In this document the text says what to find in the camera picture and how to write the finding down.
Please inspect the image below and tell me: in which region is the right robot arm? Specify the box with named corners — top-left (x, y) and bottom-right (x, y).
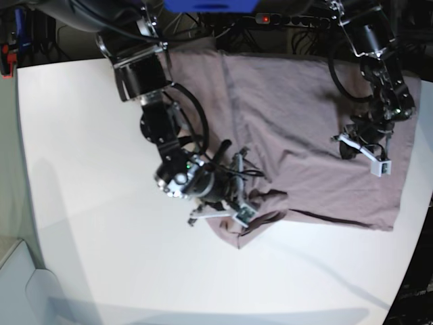
top-left (26, 1), bottom-right (247, 212)

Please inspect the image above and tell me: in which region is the blue box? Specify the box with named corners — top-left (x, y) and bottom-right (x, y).
top-left (164, 0), bottom-right (258, 13)

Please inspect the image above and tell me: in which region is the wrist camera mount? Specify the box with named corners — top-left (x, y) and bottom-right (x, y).
top-left (331, 133), bottom-right (392, 177)
top-left (187, 147), bottom-right (265, 228)

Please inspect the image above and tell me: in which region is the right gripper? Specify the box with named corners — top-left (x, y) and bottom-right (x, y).
top-left (199, 171), bottom-right (246, 211)

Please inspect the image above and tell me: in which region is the pink t-shirt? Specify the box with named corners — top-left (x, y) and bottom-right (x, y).
top-left (170, 42), bottom-right (417, 248)

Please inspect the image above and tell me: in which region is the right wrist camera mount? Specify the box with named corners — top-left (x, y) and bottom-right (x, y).
top-left (187, 147), bottom-right (265, 228)

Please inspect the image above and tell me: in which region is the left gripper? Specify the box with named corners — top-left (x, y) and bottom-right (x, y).
top-left (338, 116), bottom-right (394, 159)

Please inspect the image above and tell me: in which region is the red black clamp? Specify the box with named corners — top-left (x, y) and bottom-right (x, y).
top-left (1, 41), bottom-right (18, 79)

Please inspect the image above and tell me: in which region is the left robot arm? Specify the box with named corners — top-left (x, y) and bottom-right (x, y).
top-left (326, 1), bottom-right (415, 160)

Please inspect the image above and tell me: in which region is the black power strip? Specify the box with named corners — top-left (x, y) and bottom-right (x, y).
top-left (254, 13), bottom-right (331, 29)

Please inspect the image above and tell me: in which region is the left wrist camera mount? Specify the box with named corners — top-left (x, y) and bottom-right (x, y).
top-left (331, 133), bottom-right (392, 177)

